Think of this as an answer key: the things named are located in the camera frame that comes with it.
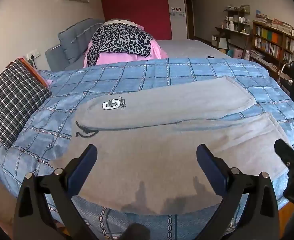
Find grey padded headboard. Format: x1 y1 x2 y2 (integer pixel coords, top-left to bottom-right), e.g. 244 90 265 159
45 18 105 72

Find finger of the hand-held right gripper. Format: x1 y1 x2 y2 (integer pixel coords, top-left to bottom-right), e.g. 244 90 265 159
274 138 294 167

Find wooden bookshelf with books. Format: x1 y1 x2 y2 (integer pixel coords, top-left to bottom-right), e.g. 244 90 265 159
250 10 294 80

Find leopard print cloth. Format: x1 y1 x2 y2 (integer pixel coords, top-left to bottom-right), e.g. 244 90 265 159
86 23 155 67

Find pink blanket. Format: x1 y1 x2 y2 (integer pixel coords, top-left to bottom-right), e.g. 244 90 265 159
83 20 169 68

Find red wardrobe panel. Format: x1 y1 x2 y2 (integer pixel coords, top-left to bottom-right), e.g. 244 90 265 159
101 0 173 40

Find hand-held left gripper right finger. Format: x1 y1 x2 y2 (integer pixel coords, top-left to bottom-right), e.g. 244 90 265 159
196 144 280 240

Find small wooden shelf with bottles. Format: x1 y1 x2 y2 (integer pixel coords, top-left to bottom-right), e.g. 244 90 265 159
211 5 252 50

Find blue checked blanket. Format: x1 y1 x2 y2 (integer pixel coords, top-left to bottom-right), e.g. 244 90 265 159
0 57 294 240

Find black white plaid pillow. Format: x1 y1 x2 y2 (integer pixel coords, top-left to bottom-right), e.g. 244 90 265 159
0 59 53 152

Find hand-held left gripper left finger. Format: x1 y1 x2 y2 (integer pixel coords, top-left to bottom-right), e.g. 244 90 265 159
13 144 100 240

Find grey sweat pants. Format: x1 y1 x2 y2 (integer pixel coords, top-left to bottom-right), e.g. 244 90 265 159
49 75 291 216

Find orange wooden frame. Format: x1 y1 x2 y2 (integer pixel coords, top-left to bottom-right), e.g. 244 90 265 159
5 58 50 88

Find grey mattress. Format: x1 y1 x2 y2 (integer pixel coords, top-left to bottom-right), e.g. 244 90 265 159
156 39 238 61

